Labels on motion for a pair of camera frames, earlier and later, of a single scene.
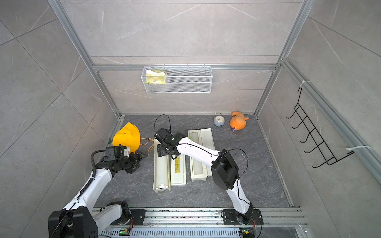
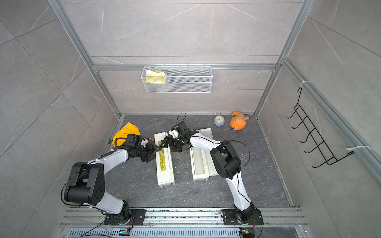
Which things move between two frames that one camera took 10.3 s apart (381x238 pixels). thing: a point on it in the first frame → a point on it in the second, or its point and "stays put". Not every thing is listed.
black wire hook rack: x=321 y=150 stays put
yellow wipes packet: x=155 y=77 stays put
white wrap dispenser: x=199 y=170 stays put
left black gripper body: x=131 y=162 → x=146 y=153
